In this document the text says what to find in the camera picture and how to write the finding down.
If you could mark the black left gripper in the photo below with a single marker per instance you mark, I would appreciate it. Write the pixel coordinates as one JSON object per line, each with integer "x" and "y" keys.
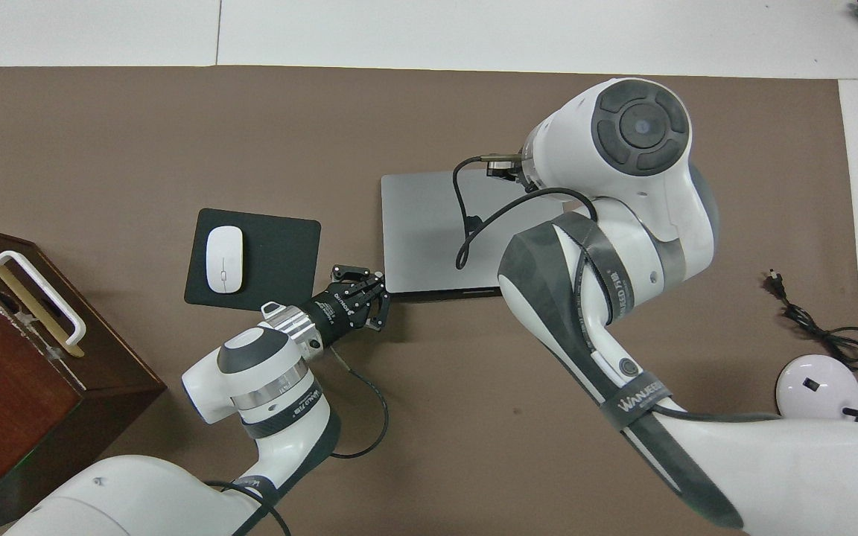
{"x": 339, "y": 313}

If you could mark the grey laptop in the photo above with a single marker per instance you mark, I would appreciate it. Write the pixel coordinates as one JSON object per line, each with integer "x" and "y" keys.
{"x": 421, "y": 231}

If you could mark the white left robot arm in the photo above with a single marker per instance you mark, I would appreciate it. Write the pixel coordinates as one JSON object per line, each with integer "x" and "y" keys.
{"x": 265, "y": 380}

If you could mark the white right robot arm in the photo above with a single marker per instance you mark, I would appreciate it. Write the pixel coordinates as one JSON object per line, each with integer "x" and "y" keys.
{"x": 641, "y": 126}

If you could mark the black mouse pad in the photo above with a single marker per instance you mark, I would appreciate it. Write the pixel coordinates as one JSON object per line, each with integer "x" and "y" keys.
{"x": 280, "y": 253}

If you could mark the white computer mouse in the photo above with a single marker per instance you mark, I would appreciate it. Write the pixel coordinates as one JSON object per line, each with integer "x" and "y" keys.
{"x": 224, "y": 260}

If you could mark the brown table mat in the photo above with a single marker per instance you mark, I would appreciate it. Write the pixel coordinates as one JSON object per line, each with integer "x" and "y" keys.
{"x": 138, "y": 134}

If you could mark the dark wooden box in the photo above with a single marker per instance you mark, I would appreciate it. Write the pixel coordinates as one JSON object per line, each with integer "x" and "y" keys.
{"x": 12, "y": 387}

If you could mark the white desk lamp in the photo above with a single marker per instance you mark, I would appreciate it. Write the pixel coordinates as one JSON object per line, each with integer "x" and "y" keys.
{"x": 816, "y": 402}

